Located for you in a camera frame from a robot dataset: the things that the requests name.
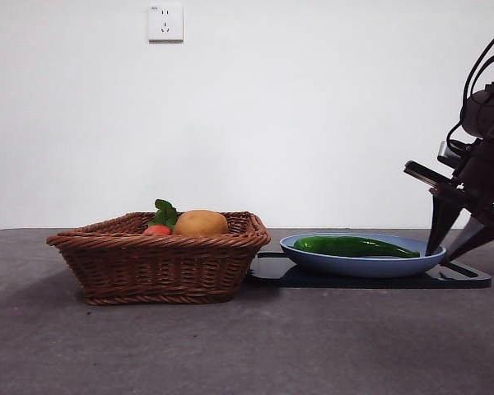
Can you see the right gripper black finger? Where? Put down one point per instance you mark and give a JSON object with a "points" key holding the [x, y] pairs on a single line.
{"points": [[475, 234], [440, 218]]}

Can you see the green pepper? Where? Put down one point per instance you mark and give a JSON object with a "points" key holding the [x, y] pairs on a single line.
{"points": [[346, 246]]}

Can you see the blue round plate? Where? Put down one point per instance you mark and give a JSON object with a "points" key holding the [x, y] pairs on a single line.
{"points": [[354, 266]]}

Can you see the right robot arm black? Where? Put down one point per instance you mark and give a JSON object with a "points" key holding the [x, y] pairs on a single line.
{"points": [[486, 113]]}

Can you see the black flat tray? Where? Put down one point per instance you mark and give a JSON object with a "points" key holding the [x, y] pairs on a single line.
{"points": [[271, 277]]}

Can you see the yellow-brown potato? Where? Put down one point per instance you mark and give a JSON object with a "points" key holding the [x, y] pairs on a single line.
{"points": [[200, 223]]}

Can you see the orange carrot with green leaves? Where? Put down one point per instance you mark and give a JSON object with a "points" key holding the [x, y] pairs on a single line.
{"points": [[157, 230]]}

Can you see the brown wicker basket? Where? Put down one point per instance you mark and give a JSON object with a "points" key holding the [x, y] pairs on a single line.
{"points": [[156, 267]]}

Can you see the pale grey camera box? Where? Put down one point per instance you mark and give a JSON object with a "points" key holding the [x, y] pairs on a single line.
{"points": [[445, 153]]}

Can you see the white wall socket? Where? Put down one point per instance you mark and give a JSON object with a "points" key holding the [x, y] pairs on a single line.
{"points": [[166, 24]]}

